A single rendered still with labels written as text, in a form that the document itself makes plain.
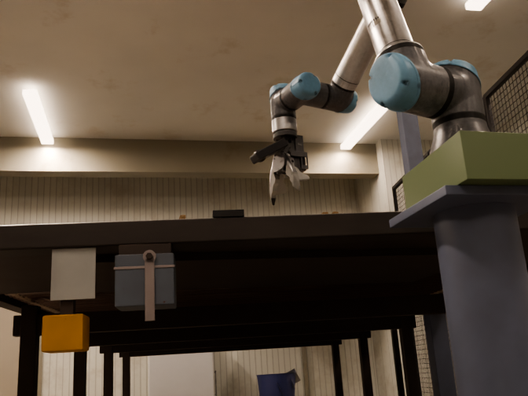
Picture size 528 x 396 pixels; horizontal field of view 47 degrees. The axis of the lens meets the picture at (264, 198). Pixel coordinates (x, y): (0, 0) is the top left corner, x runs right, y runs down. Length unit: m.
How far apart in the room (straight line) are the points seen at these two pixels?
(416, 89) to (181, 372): 5.41
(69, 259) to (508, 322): 0.96
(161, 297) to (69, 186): 6.24
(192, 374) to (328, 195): 2.99
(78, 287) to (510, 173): 0.96
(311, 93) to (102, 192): 6.00
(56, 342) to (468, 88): 1.06
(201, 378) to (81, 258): 5.04
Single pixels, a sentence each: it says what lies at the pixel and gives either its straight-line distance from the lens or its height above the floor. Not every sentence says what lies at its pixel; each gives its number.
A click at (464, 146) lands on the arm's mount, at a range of 1.20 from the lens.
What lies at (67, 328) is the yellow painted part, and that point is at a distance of 1.43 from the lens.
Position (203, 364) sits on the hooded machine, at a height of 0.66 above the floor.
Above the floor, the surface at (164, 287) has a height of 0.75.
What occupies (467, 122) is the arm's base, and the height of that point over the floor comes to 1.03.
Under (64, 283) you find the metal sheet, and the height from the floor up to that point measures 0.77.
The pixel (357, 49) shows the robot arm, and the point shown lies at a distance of 1.74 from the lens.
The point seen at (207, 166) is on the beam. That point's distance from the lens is 6.86.
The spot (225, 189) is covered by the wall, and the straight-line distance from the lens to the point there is 7.64.
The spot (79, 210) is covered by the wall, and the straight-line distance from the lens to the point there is 7.51.
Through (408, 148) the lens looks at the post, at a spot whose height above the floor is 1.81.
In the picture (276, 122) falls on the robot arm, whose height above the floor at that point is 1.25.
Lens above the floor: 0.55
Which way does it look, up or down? 16 degrees up
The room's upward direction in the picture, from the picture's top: 4 degrees counter-clockwise
